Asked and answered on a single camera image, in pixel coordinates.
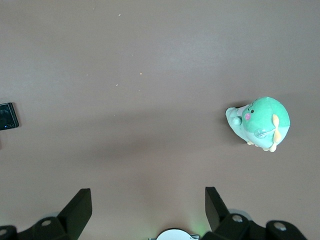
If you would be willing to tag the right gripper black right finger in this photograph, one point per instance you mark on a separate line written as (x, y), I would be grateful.
(220, 220)

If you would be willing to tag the black flip phone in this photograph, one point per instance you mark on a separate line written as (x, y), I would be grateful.
(7, 115)

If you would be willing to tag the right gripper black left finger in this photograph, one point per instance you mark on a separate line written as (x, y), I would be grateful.
(72, 217)

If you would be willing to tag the green plush dinosaur toy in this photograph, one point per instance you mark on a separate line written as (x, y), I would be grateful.
(262, 115)

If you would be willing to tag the brown table cover sheet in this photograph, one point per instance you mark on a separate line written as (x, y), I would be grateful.
(150, 75)

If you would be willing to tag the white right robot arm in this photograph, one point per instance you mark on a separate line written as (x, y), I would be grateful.
(175, 236)

